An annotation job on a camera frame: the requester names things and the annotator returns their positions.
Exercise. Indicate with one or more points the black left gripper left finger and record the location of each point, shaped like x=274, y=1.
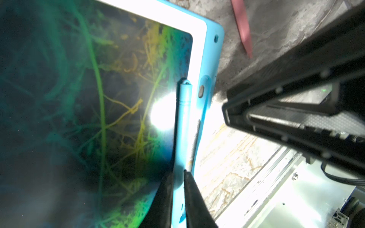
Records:
x=160, y=212

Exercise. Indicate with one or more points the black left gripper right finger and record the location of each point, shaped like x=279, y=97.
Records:
x=197, y=214

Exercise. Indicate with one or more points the pink stylus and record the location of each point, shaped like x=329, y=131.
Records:
x=242, y=22

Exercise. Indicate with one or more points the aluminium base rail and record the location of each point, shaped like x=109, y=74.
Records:
x=290, y=191

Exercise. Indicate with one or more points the blue stylus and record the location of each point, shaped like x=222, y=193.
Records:
x=181, y=148

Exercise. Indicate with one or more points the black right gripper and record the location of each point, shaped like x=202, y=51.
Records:
x=312, y=99

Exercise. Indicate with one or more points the blue writing tablet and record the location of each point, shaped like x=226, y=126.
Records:
x=89, y=107

